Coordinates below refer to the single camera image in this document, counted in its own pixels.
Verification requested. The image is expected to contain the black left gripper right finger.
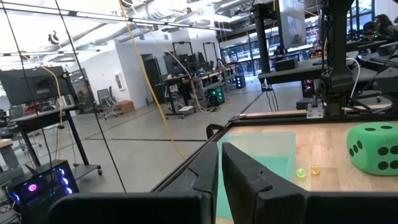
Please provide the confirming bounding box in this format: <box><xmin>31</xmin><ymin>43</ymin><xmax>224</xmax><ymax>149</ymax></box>
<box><xmin>222</xmin><ymin>142</ymin><xmax>398</xmax><ymax>224</ymax></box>

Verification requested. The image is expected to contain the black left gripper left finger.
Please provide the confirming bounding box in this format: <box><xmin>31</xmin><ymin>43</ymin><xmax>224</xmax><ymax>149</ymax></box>
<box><xmin>49</xmin><ymin>142</ymin><xmax>220</xmax><ymax>224</ymax></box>

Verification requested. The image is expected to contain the teal translucent plastic bin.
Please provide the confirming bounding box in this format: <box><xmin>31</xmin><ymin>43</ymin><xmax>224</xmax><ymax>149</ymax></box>
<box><xmin>216</xmin><ymin>131</ymin><xmax>297</xmax><ymax>220</ymax></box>

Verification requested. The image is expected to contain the green foam die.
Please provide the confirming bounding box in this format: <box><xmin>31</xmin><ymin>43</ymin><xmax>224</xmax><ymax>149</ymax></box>
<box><xmin>346</xmin><ymin>121</ymin><xmax>398</xmax><ymax>177</ymax></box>

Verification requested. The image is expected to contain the cardboard box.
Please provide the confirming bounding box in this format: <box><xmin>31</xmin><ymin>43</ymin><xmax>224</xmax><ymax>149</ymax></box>
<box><xmin>116</xmin><ymin>100</ymin><xmax>136</xmax><ymax>114</ymax></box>

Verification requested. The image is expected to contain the computer tower with purple lights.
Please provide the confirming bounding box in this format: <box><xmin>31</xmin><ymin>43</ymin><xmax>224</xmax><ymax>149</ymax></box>
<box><xmin>7</xmin><ymin>159</ymin><xmax>80</xmax><ymax>224</ymax></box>

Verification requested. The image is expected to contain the grey office chair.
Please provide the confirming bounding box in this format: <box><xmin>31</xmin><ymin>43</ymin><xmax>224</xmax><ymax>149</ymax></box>
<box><xmin>96</xmin><ymin>86</ymin><xmax>119</xmax><ymax>121</ymax></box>

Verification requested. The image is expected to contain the computer tower with green lights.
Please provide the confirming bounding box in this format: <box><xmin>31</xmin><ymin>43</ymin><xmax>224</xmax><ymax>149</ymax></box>
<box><xmin>206</xmin><ymin>86</ymin><xmax>226</xmax><ymax>108</ymax></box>

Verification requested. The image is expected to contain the black rolling desk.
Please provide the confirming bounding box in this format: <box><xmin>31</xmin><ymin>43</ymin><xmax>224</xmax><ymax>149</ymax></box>
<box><xmin>8</xmin><ymin>105</ymin><xmax>103</xmax><ymax>180</ymax></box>

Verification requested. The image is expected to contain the person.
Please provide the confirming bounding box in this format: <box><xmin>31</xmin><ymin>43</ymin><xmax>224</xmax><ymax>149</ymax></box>
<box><xmin>273</xmin><ymin>45</ymin><xmax>285</xmax><ymax>60</ymax></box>
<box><xmin>366</xmin><ymin>14</ymin><xmax>398</xmax><ymax>43</ymax></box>

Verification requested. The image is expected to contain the black computer monitor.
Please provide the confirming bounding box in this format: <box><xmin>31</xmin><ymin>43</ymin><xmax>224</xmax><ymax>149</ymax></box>
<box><xmin>0</xmin><ymin>65</ymin><xmax>74</xmax><ymax>107</ymax></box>

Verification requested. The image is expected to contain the hanging display screen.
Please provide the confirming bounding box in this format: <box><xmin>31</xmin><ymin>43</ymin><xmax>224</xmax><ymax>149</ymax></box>
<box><xmin>277</xmin><ymin>0</ymin><xmax>308</xmax><ymax>50</ymax></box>

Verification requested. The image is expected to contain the black table frame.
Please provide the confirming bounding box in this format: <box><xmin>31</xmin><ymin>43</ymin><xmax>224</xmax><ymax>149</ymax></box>
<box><xmin>150</xmin><ymin>112</ymin><xmax>398</xmax><ymax>193</ymax></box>

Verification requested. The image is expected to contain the metal mounting bracket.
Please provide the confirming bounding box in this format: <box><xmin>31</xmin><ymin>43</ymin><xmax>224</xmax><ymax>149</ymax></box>
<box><xmin>306</xmin><ymin>101</ymin><xmax>325</xmax><ymax>119</ymax></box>

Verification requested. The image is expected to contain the yellow hanging cable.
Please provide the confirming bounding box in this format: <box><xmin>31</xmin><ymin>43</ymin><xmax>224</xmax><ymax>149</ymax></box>
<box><xmin>118</xmin><ymin>0</ymin><xmax>187</xmax><ymax>160</ymax></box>

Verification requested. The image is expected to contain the black hanging cable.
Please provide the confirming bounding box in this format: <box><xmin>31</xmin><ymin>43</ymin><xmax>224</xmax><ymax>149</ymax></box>
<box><xmin>1</xmin><ymin>0</ymin><xmax>60</xmax><ymax>200</ymax></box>
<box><xmin>54</xmin><ymin>0</ymin><xmax>127</xmax><ymax>193</ymax></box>

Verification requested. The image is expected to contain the white cable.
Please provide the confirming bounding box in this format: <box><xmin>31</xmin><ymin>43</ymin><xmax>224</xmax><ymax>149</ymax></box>
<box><xmin>346</xmin><ymin>57</ymin><xmax>361</xmax><ymax>101</ymax></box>

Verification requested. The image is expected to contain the black support post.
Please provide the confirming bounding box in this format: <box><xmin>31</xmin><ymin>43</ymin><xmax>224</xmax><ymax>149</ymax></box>
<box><xmin>252</xmin><ymin>2</ymin><xmax>272</xmax><ymax>75</ymax></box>

